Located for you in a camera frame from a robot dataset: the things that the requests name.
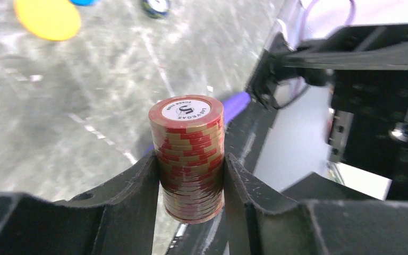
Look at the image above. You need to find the yellow round disc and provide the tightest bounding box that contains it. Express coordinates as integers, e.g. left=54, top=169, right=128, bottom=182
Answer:
left=13, top=0, right=81, bottom=41

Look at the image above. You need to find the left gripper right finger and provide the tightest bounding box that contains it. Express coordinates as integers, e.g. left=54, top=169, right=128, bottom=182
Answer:
left=224, top=152, right=408, bottom=255

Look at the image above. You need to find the single dark poker chip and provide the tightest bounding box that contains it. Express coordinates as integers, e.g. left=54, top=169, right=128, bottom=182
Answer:
left=141, top=0, right=171, bottom=19

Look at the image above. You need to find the blue round disc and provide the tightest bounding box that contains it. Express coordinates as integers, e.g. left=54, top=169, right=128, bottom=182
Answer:
left=70, top=0, right=97, bottom=6

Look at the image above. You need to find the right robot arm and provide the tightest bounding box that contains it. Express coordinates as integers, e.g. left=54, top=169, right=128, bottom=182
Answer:
left=248, top=23, right=408, bottom=200

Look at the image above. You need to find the red tan poker chip stack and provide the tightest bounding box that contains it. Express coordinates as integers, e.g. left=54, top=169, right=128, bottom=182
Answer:
left=148, top=95, right=225, bottom=224

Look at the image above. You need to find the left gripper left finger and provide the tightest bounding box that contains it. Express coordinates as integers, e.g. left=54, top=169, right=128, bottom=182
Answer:
left=0, top=153, right=159, bottom=254

